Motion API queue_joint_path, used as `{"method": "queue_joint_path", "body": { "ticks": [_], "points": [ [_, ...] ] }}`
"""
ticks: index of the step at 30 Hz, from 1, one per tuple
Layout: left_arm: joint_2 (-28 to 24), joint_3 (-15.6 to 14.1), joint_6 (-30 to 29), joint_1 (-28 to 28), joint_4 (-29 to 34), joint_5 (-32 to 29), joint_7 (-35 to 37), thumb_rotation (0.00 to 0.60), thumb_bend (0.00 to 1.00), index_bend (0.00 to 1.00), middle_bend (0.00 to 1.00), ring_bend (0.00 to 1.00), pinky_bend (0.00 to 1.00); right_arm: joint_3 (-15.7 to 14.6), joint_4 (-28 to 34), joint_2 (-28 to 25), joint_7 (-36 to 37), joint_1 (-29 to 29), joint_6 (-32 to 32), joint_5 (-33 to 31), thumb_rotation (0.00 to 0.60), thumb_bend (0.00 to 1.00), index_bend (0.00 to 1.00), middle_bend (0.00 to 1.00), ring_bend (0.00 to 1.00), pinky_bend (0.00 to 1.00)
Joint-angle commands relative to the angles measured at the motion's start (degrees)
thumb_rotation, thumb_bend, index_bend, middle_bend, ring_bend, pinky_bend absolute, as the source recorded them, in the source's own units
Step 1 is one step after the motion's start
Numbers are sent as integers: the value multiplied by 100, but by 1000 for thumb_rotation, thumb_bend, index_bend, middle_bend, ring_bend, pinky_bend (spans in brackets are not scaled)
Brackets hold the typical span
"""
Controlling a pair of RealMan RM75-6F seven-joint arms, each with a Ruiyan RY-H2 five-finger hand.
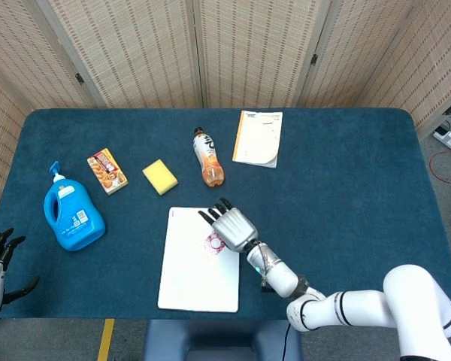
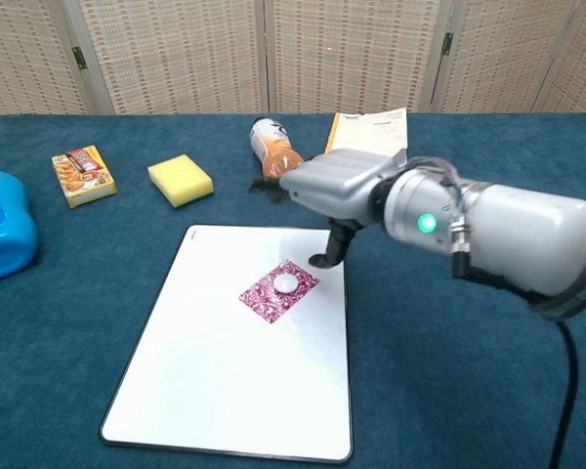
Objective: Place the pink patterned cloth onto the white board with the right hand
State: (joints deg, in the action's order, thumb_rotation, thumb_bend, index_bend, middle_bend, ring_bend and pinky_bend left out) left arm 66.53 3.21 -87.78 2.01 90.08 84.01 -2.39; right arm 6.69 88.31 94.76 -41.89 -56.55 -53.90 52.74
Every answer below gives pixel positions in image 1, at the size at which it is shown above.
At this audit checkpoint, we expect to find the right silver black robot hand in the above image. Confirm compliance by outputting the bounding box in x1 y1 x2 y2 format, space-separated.
198 198 259 253

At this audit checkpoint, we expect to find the pink patterned packet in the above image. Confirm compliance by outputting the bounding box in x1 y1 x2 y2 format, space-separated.
202 231 226 259

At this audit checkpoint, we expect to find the white board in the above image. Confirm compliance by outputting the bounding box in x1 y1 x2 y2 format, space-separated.
157 206 242 314

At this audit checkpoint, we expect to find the orange drink bottle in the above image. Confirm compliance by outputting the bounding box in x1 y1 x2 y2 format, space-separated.
193 126 226 188

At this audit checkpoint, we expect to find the yellow sponge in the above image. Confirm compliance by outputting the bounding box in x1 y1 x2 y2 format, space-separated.
141 158 179 197

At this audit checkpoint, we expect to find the white notebook orange spine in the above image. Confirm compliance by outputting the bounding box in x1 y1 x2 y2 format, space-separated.
232 110 283 169

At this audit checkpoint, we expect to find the blue detergent bottle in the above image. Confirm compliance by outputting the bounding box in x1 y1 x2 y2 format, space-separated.
43 160 107 252

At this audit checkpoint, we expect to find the blue padded chair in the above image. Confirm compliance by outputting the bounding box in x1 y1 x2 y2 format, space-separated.
141 319 304 361

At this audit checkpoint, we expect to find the blue table cloth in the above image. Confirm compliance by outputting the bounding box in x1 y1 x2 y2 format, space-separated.
0 108 443 321

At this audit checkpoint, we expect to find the orange curry box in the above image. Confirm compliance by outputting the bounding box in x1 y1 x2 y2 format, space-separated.
86 147 129 196

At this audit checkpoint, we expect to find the woven folding screen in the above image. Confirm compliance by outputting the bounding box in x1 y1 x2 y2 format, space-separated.
0 0 451 200

